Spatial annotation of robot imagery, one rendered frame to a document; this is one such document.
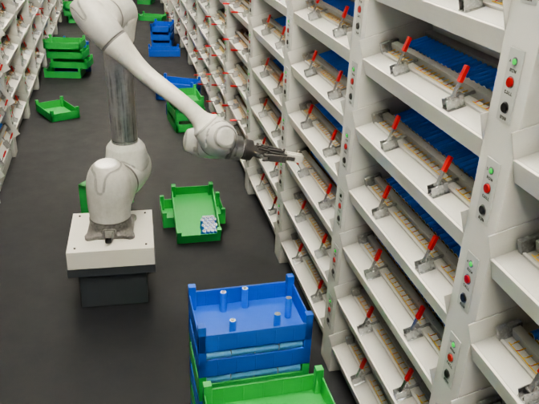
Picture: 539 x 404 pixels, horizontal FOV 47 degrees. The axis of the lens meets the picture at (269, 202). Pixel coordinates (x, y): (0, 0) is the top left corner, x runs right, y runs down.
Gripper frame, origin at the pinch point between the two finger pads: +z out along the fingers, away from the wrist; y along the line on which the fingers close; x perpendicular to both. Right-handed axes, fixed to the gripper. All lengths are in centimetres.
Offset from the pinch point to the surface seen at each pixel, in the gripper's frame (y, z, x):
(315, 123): -0.4, 4.7, 14.0
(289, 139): -18.0, 2.8, 1.0
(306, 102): -16.2, 5.0, 17.4
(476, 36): 103, -12, 65
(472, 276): 118, -4, 24
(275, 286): 62, -18, -18
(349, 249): 55, 5, -7
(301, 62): -16.8, -1.0, 31.8
